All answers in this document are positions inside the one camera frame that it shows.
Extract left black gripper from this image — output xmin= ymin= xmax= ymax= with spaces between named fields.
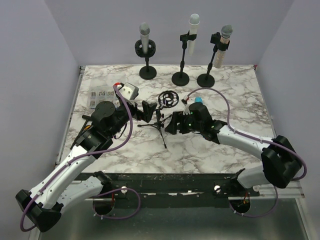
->
xmin=108 ymin=93 xmax=157 ymax=138

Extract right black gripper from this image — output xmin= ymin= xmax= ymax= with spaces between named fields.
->
xmin=164 ymin=110 xmax=203 ymax=135

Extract black tripod shock-mount stand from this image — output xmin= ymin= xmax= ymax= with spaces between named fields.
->
xmin=136 ymin=90 xmax=180 ymax=149

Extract blue microphone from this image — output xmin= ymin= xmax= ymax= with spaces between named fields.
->
xmin=194 ymin=97 xmax=203 ymax=104

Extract black round-base holder stand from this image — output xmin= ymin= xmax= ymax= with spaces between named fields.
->
xmin=197 ymin=32 xmax=221 ymax=88

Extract glitter microphone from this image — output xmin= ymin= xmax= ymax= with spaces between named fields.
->
xmin=214 ymin=24 xmax=233 ymax=69

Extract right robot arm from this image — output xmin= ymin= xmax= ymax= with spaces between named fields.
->
xmin=165 ymin=102 xmax=303 ymax=196

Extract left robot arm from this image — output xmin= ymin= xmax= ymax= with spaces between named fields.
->
xmin=15 ymin=101 xmax=157 ymax=233

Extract black round-base clip stand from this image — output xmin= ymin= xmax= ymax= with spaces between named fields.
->
xmin=171 ymin=32 xmax=197 ymax=87

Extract silver microphone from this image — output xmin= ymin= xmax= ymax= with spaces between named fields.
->
xmin=139 ymin=22 xmax=151 ymax=55

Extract white microphone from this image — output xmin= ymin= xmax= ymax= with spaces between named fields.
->
xmin=188 ymin=13 xmax=200 ymax=56

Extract clear plastic screw box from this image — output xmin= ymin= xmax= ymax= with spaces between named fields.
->
xmin=86 ymin=86 xmax=120 ymax=110

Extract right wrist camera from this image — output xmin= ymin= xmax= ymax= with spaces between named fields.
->
xmin=182 ymin=95 xmax=197 ymax=116

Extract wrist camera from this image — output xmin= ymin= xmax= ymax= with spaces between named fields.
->
xmin=182 ymin=95 xmax=197 ymax=116
xmin=113 ymin=82 xmax=139 ymax=101

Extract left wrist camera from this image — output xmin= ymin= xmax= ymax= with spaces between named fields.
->
xmin=113 ymin=82 xmax=139 ymax=101

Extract black round-base shock-mount stand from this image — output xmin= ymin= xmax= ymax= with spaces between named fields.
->
xmin=134 ymin=39 xmax=157 ymax=80

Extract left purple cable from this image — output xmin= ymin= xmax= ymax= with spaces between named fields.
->
xmin=19 ymin=84 xmax=135 ymax=231

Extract black T-handle tool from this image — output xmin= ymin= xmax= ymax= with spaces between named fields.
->
xmin=69 ymin=114 xmax=94 ymax=150

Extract black front mounting rail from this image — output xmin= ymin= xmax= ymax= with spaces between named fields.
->
xmin=77 ymin=171 xmax=260 ymax=209

